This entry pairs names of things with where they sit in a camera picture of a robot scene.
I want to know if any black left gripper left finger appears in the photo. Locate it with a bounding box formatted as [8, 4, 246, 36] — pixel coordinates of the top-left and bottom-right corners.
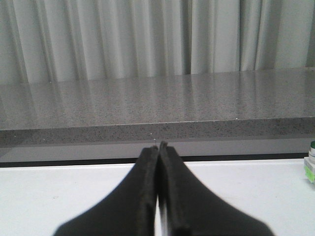
[55, 146, 158, 236]

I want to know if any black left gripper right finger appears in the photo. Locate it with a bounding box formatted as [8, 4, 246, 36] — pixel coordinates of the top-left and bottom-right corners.
[158, 142, 273, 236]

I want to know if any grey stone counter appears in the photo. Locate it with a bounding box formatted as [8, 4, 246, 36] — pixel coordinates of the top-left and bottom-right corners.
[0, 68, 315, 167]

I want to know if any grey pleated curtain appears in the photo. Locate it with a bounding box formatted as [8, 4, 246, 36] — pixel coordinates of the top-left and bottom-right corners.
[0, 0, 315, 84]

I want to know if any green pushbutton switch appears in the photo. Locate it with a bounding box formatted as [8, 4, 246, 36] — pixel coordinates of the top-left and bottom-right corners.
[304, 141, 315, 184]

